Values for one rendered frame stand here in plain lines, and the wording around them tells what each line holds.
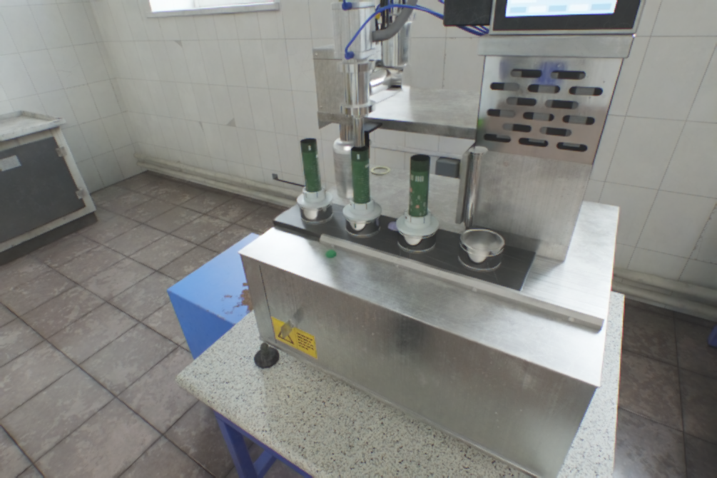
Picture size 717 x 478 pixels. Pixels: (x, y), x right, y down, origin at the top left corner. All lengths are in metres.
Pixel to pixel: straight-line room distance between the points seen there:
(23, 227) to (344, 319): 2.98
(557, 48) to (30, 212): 3.26
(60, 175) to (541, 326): 3.24
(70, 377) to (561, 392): 2.06
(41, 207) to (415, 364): 3.09
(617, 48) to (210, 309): 1.16
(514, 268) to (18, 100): 3.83
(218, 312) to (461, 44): 1.63
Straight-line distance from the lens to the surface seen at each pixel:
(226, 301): 1.33
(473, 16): 0.65
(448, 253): 0.68
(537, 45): 0.60
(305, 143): 0.75
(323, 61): 0.79
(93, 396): 2.13
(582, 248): 0.78
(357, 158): 0.67
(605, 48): 0.59
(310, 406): 0.82
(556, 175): 0.65
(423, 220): 0.66
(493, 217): 0.70
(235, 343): 0.96
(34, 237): 3.53
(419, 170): 0.62
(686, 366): 2.25
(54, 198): 3.46
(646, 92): 2.07
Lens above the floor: 1.42
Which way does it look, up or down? 32 degrees down
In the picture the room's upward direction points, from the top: 4 degrees counter-clockwise
